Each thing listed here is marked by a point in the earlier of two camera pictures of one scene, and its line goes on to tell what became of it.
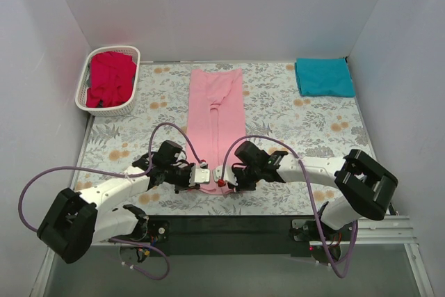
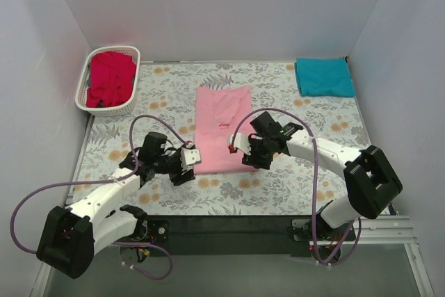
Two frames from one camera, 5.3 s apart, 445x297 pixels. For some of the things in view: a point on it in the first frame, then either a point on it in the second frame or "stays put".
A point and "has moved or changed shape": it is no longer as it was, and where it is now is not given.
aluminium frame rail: [389, 230] stays put
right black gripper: [237, 177] → [252, 157]
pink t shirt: [215, 118] has moved or changed shape
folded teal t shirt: [324, 77] stays put
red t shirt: [112, 78] stays put
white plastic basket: [85, 83] stays put
